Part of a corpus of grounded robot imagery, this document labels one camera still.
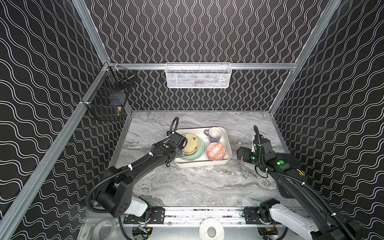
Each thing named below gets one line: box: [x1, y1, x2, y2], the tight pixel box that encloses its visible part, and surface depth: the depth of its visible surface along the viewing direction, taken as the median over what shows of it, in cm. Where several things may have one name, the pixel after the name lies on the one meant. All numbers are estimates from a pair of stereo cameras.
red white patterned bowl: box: [206, 141, 226, 161], surface depth 94 cm
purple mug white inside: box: [204, 127, 223, 143], surface depth 102 cm
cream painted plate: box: [182, 133, 200, 156], surface depth 97 cm
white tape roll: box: [198, 217, 225, 240], surface depth 72 cm
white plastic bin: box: [173, 128, 233, 168], surface depth 94 cm
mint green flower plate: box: [180, 135, 205, 161], surface depth 95 cm
